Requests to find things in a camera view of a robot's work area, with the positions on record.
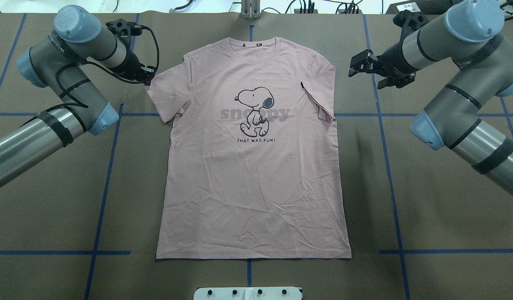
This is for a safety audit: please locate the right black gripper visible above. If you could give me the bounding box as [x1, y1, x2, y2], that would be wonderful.
[348, 43, 417, 90]

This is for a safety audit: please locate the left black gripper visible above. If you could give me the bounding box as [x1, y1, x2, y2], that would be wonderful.
[117, 51, 155, 87]

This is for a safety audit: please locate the pink Snoopy t-shirt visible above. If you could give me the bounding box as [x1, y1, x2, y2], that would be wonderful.
[145, 37, 351, 260]

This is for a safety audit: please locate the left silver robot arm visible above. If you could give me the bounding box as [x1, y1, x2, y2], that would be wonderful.
[0, 5, 158, 188]

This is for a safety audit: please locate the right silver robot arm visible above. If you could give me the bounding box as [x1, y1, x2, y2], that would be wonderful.
[348, 0, 513, 196]

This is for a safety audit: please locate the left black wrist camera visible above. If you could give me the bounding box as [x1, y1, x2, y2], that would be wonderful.
[105, 18, 143, 39]

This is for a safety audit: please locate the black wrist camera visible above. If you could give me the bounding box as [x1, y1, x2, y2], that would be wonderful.
[105, 18, 143, 39]
[392, 10, 429, 42]

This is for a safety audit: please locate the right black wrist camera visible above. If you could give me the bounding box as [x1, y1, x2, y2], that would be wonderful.
[392, 10, 429, 42]

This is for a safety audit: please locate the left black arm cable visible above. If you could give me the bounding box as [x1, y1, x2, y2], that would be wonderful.
[56, 24, 160, 110]

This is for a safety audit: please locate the aluminium frame post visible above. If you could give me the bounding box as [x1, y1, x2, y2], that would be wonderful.
[240, 0, 261, 20]

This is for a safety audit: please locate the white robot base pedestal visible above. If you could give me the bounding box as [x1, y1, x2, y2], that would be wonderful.
[193, 286, 304, 300]

